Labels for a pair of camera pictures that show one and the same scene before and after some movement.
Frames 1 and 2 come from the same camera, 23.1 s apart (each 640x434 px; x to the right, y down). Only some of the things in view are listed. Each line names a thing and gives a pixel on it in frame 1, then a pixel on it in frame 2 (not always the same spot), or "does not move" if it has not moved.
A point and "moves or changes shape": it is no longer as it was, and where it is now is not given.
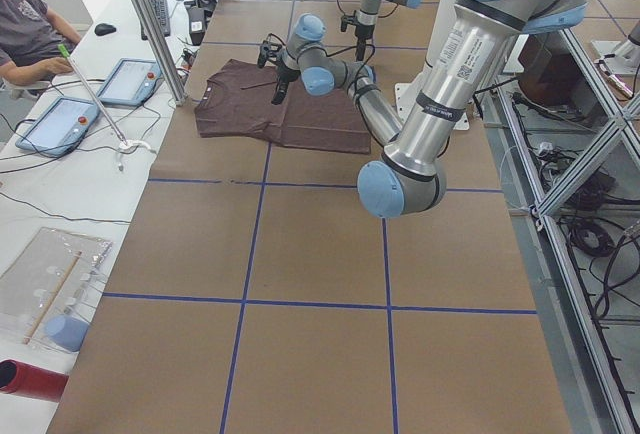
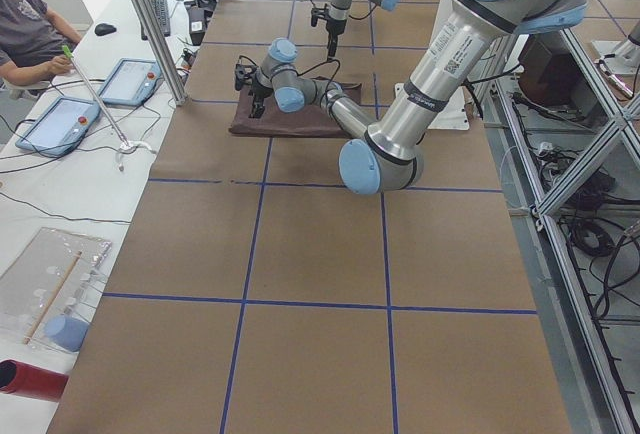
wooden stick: x=51 y=297 does not move
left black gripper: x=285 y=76 -> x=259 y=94
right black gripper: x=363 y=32 -> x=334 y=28
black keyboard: x=159 y=3 does not move
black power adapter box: x=196 y=22 does not move
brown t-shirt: x=236 y=102 moves or changes shape
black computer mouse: x=103 y=29 does not move
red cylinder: x=32 y=381 does not move
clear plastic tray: x=48 y=287 does not move
